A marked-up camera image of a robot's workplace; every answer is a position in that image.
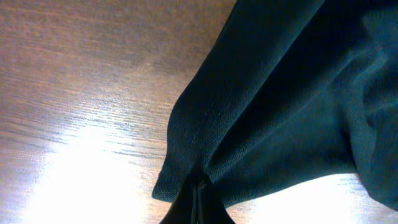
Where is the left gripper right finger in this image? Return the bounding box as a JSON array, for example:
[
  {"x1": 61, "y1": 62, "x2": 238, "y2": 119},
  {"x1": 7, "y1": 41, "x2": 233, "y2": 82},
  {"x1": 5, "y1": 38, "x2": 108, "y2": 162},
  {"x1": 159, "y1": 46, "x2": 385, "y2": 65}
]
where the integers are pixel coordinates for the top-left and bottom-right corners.
[{"x1": 198, "y1": 178, "x2": 234, "y2": 224}]

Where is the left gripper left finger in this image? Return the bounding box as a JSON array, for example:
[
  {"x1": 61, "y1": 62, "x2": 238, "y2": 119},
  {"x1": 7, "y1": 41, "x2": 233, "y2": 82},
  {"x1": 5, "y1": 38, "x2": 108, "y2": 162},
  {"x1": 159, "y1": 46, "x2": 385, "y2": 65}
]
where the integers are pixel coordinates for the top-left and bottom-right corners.
[{"x1": 160, "y1": 175, "x2": 197, "y2": 224}]

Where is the black t-shirt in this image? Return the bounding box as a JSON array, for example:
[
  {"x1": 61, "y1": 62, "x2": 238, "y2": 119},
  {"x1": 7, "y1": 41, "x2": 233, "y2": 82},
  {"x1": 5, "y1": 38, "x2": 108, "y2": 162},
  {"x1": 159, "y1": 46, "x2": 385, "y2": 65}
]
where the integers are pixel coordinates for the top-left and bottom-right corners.
[{"x1": 152, "y1": 0, "x2": 397, "y2": 209}]

